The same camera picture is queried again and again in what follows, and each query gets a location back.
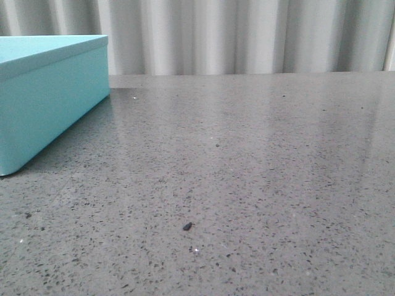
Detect grey pleated curtain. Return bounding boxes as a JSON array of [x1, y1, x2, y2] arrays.
[[1, 1, 394, 75]]

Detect light blue storage box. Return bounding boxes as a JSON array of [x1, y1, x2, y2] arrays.
[[1, 35, 110, 176]]

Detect small black debris crumb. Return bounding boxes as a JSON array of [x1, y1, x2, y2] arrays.
[[183, 222, 194, 231]]

